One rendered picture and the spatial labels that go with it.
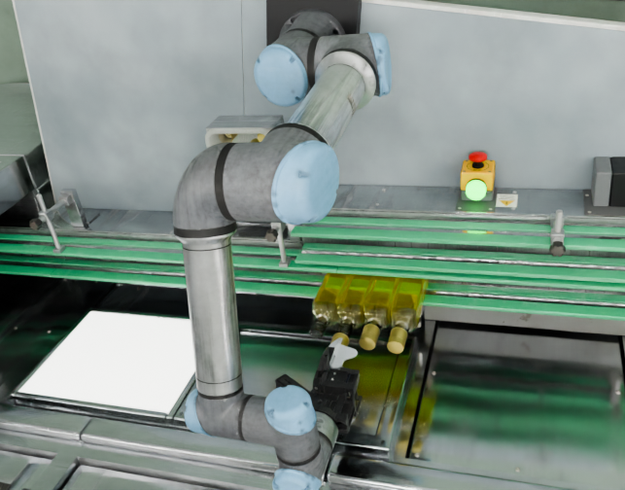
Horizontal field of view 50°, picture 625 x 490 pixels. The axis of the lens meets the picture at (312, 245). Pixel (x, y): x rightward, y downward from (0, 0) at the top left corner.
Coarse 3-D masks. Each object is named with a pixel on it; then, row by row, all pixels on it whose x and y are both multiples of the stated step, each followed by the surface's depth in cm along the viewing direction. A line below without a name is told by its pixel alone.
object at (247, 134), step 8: (216, 128) 158; (224, 128) 157; (232, 128) 157; (240, 128) 156; (248, 128) 155; (256, 128) 155; (208, 136) 159; (216, 136) 163; (240, 136) 165; (248, 136) 164; (256, 136) 164; (208, 144) 160
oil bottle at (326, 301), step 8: (328, 280) 154; (336, 280) 153; (344, 280) 153; (320, 288) 151; (328, 288) 151; (336, 288) 151; (344, 288) 152; (320, 296) 149; (328, 296) 148; (336, 296) 148; (312, 304) 147; (320, 304) 146; (328, 304) 146; (336, 304) 146; (312, 312) 147; (320, 312) 145; (328, 312) 145; (336, 312) 147; (336, 320) 147
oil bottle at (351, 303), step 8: (352, 280) 152; (360, 280) 152; (368, 280) 152; (352, 288) 150; (360, 288) 149; (368, 288) 150; (344, 296) 148; (352, 296) 147; (360, 296) 147; (344, 304) 145; (352, 304) 145; (360, 304) 144; (344, 312) 144; (352, 312) 143; (360, 312) 144; (360, 320) 144
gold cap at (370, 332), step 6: (366, 330) 138; (372, 330) 138; (378, 330) 139; (366, 336) 136; (372, 336) 136; (360, 342) 137; (366, 342) 137; (372, 342) 136; (366, 348) 137; (372, 348) 137
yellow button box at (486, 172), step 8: (464, 160) 152; (488, 160) 151; (464, 168) 149; (472, 168) 148; (480, 168) 148; (488, 168) 147; (464, 176) 148; (472, 176) 147; (480, 176) 146; (488, 176) 146; (464, 184) 149; (488, 184) 147; (464, 192) 150; (488, 192) 148; (488, 200) 149
